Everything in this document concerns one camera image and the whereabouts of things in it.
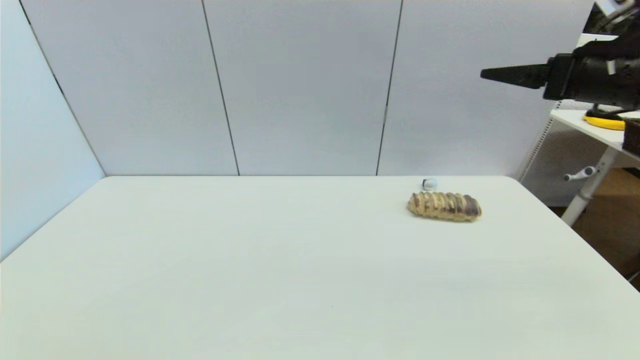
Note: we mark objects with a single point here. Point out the braided brown bread loaf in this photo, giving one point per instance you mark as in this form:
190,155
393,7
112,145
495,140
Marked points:
445,206

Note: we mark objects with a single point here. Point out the yellow and black object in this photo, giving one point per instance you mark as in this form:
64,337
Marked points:
605,122

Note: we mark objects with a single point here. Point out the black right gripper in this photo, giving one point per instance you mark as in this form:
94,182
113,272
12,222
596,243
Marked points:
585,82

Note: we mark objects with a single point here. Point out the white perforated panel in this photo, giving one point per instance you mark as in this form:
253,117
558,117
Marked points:
555,150

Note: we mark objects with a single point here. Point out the dark brown box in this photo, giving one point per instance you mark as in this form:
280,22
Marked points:
632,137

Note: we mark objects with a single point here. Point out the white side table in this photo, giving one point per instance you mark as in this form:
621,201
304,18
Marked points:
575,120

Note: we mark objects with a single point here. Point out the dark screen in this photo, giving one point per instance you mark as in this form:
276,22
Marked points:
595,22

